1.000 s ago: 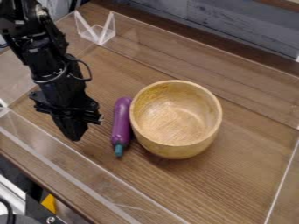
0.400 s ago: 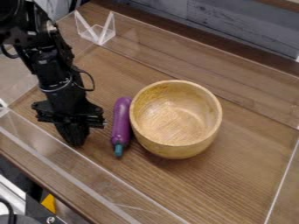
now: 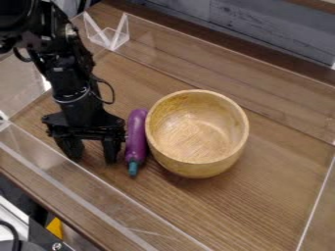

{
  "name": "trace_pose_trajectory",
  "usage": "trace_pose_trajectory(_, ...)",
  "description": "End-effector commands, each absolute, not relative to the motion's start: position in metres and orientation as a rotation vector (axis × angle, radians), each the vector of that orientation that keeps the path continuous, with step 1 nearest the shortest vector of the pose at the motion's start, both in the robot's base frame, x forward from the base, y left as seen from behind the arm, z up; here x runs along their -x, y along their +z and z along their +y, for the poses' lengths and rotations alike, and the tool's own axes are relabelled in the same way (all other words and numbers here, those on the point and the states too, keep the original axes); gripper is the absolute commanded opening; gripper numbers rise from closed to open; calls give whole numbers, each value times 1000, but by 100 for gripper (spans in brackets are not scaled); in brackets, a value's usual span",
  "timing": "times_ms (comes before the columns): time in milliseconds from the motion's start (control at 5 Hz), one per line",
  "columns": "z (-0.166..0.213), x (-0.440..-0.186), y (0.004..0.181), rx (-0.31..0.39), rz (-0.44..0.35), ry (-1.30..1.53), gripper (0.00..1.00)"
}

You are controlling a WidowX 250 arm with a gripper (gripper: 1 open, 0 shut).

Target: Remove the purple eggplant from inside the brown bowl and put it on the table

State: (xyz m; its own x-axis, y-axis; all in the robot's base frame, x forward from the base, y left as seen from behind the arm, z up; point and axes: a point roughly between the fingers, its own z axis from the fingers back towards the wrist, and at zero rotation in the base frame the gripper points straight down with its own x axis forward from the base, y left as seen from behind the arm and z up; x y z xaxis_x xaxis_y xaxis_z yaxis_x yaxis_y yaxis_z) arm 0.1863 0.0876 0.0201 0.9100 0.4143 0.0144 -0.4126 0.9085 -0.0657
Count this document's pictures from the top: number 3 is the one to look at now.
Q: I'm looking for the black cable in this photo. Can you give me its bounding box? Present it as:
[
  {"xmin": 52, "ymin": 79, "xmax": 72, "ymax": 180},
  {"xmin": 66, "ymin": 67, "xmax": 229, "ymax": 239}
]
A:
[{"xmin": 0, "ymin": 221, "xmax": 21, "ymax": 251}]

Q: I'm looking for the brown wooden bowl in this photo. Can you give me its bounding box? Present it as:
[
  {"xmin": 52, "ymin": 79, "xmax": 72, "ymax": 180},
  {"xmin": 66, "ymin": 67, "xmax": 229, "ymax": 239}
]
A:
[{"xmin": 145, "ymin": 89, "xmax": 249, "ymax": 178}]

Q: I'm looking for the clear acrylic corner bracket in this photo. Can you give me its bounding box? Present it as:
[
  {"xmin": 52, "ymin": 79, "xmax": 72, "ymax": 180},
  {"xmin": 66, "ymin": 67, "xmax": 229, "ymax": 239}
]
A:
[{"xmin": 83, "ymin": 13, "xmax": 129, "ymax": 51}]

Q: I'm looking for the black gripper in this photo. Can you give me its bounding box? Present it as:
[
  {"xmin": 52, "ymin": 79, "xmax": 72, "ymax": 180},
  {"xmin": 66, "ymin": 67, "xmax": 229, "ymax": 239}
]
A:
[{"xmin": 41, "ymin": 97, "xmax": 125, "ymax": 164}]

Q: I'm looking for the clear acrylic tray wall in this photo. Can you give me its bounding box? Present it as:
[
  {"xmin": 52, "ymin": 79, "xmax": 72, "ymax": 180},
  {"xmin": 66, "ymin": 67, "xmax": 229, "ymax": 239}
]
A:
[{"xmin": 0, "ymin": 116, "xmax": 211, "ymax": 251}]

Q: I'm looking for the purple toy eggplant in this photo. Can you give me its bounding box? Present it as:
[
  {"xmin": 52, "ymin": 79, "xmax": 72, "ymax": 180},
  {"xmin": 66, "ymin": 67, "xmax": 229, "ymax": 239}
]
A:
[{"xmin": 124, "ymin": 109, "xmax": 148, "ymax": 176}]

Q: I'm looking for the yellow black device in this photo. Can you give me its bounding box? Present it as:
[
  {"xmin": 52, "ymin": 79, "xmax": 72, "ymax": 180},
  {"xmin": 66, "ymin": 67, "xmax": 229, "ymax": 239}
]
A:
[{"xmin": 28, "ymin": 217, "xmax": 76, "ymax": 251}]

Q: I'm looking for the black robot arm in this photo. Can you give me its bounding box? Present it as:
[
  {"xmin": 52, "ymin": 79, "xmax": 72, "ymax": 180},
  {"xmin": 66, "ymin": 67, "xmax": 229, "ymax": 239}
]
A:
[{"xmin": 0, "ymin": 0, "xmax": 125, "ymax": 164}]

